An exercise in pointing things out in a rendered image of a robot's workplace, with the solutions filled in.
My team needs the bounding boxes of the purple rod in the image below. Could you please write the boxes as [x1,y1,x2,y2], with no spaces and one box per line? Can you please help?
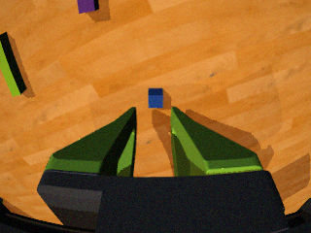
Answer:
[77,0,99,14]

